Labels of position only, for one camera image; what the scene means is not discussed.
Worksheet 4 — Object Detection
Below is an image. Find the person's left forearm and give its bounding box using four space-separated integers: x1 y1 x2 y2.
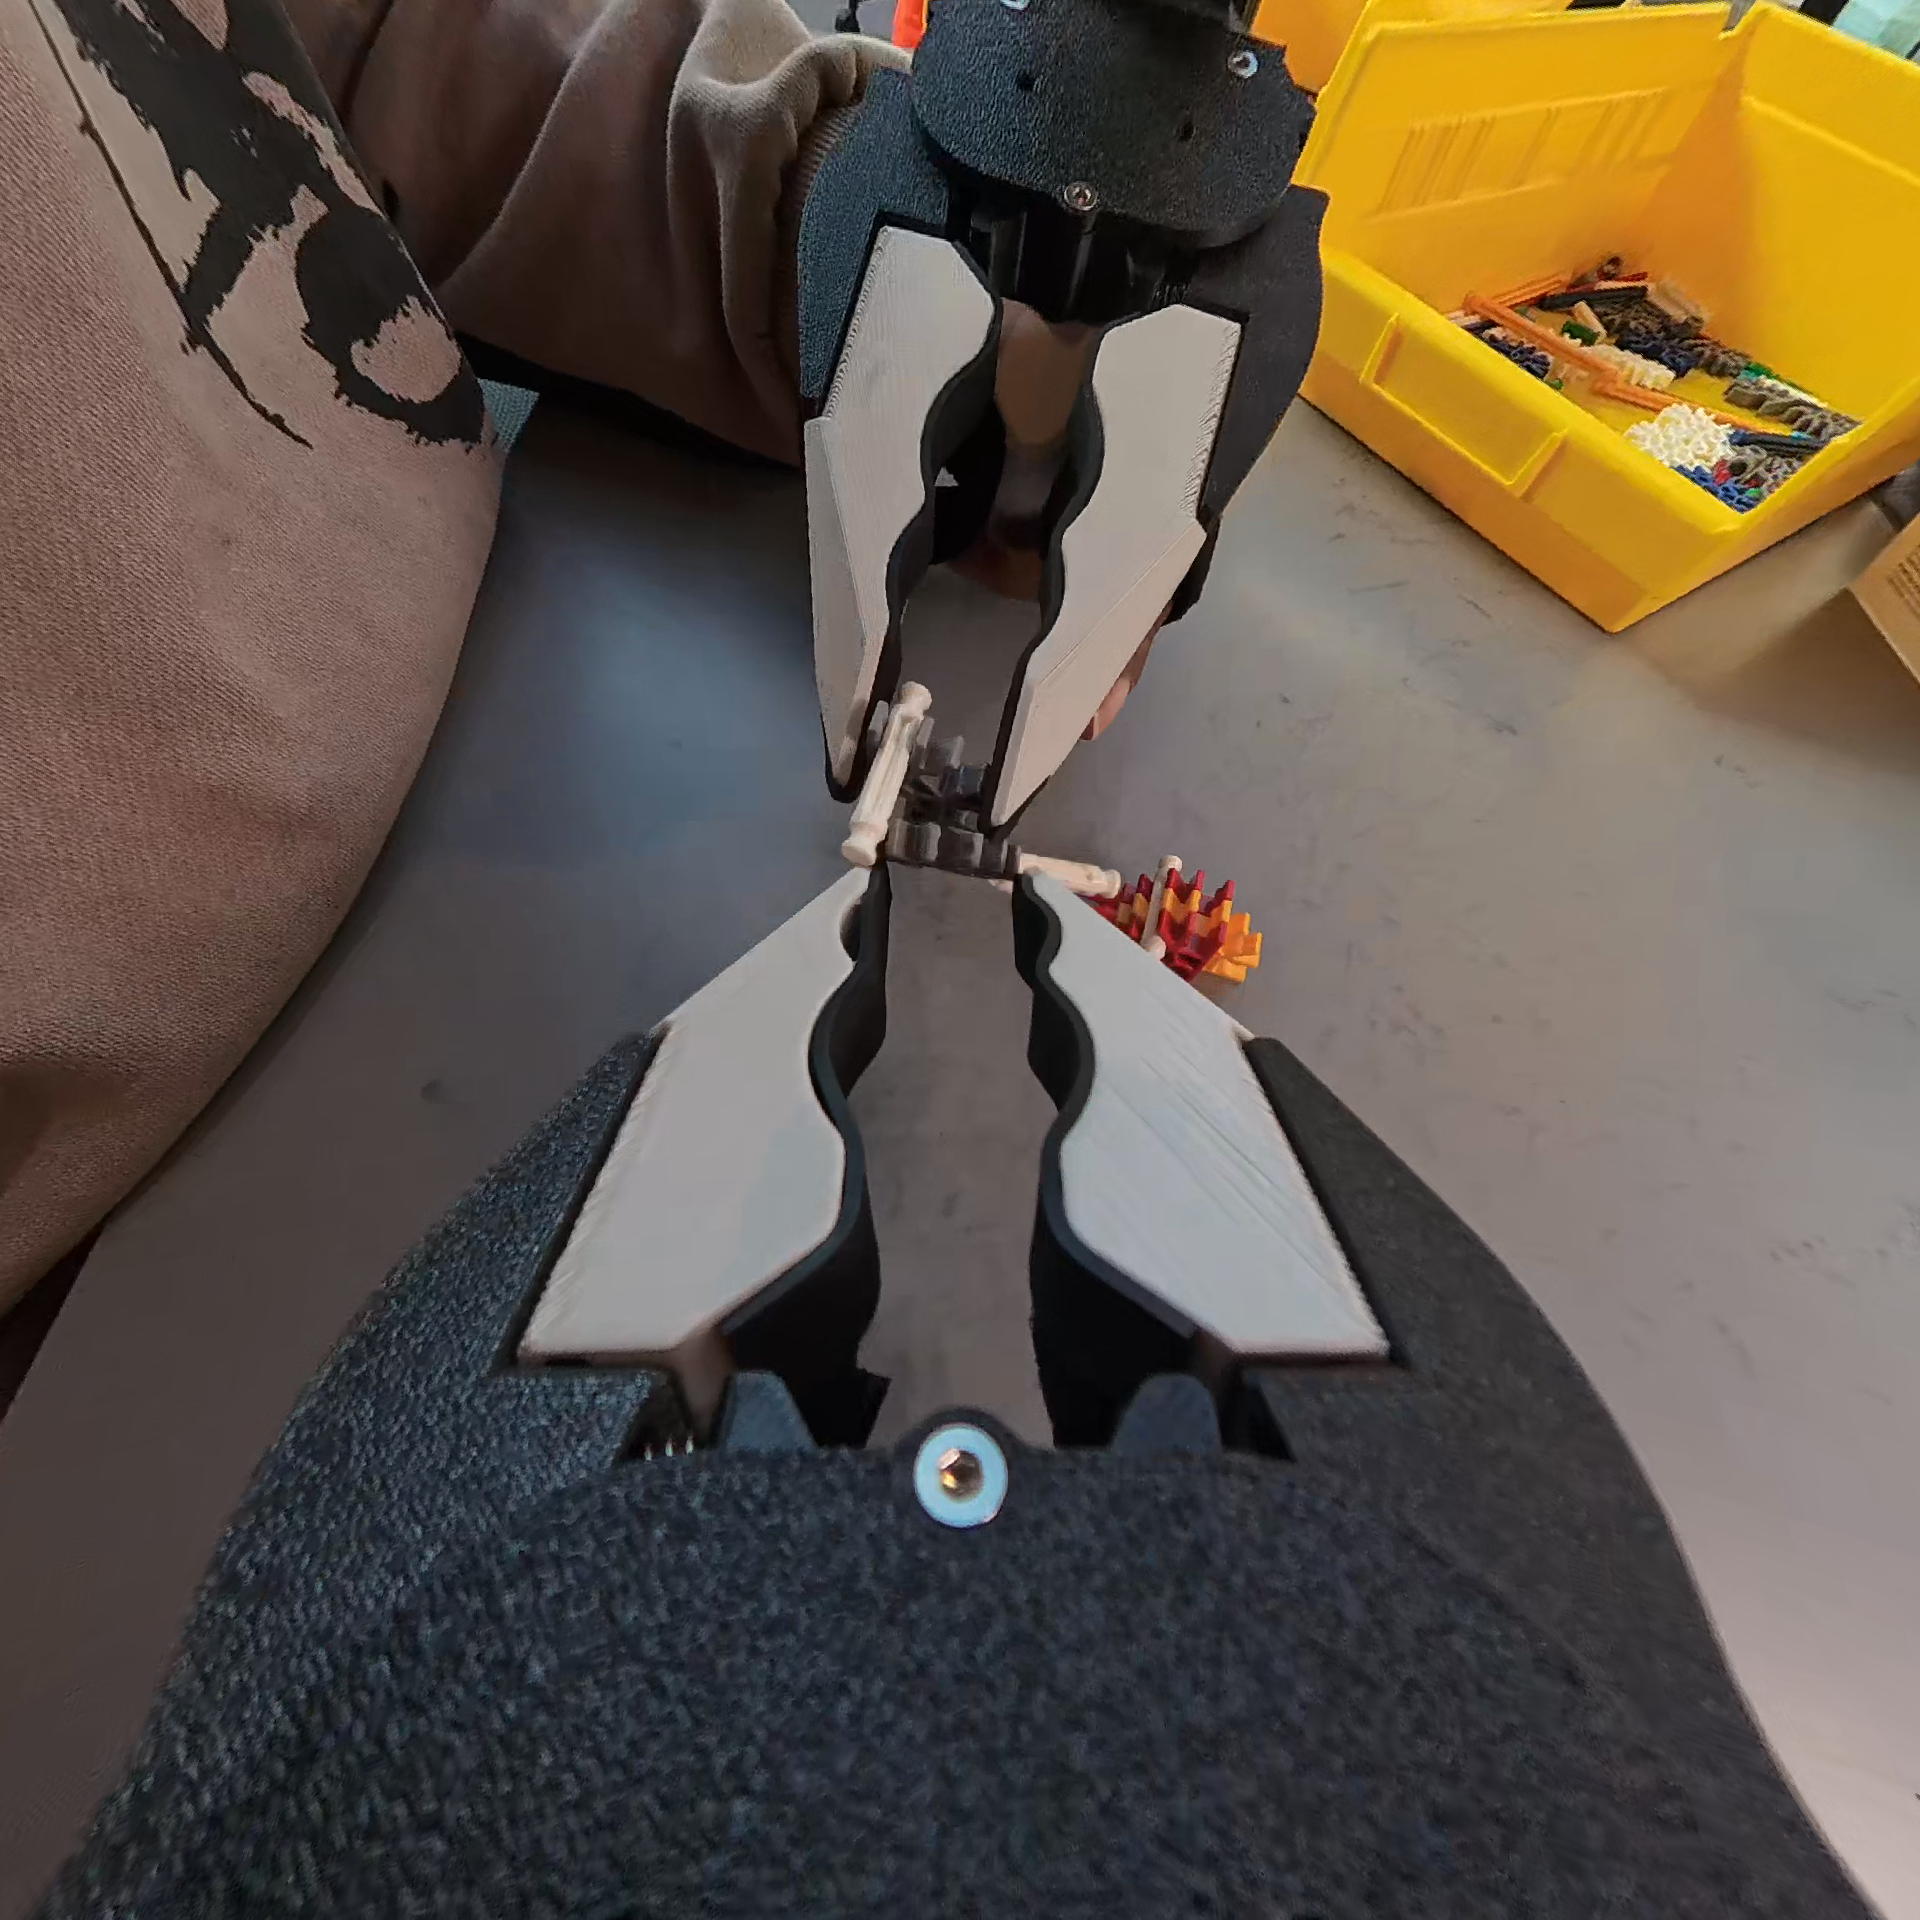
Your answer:
285 0 917 465

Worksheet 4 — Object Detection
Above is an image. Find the person's beige sweater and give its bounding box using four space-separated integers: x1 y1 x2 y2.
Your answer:
0 0 506 1321

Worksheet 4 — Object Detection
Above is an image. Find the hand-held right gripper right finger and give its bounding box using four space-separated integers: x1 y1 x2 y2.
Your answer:
1009 871 1393 1448

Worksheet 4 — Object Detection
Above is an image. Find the yellow toy connector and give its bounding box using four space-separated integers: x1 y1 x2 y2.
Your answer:
1119 877 1264 988

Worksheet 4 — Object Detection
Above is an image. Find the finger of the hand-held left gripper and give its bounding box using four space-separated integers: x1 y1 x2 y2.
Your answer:
802 222 1004 805
983 305 1248 833

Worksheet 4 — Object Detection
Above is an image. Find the folded instruction sheet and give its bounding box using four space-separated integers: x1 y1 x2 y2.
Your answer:
1848 517 1920 684

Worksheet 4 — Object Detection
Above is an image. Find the yellow plastic bin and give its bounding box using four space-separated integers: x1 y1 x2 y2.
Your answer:
1297 0 1920 634
1253 0 1442 92

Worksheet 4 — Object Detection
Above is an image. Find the pile of toy building parts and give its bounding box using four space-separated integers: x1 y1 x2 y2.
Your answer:
1447 256 1871 513

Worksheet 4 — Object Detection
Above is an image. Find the person's left hand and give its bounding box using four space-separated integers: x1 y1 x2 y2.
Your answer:
1083 616 1168 746

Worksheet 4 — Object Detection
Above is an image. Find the grey toy connector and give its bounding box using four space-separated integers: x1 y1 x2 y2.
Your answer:
884 730 994 841
884 816 1026 885

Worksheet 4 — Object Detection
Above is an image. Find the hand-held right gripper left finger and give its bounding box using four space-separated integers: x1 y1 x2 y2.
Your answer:
516 862 896 1448

